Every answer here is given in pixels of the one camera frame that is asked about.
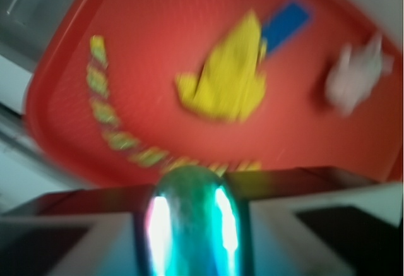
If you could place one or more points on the blue sponge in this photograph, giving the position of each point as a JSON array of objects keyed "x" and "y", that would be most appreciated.
[{"x": 283, "y": 24}]

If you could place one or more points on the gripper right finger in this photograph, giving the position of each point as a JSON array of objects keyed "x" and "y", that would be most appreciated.
[{"x": 318, "y": 221}]

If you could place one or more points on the pink plush bunny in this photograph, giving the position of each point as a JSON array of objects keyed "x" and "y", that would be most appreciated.
[{"x": 357, "y": 71}]

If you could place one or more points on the yellow microfiber cloth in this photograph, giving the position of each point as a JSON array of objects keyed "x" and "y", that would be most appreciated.
[{"x": 231, "y": 85}]

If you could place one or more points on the multicolour twisted rope toy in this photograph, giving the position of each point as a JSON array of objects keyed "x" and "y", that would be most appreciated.
[{"x": 119, "y": 139}]

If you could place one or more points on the red plastic tray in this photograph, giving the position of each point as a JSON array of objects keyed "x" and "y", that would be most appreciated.
[{"x": 149, "y": 42}]

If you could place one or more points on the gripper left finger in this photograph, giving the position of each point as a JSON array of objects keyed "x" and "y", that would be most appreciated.
[{"x": 82, "y": 232}]

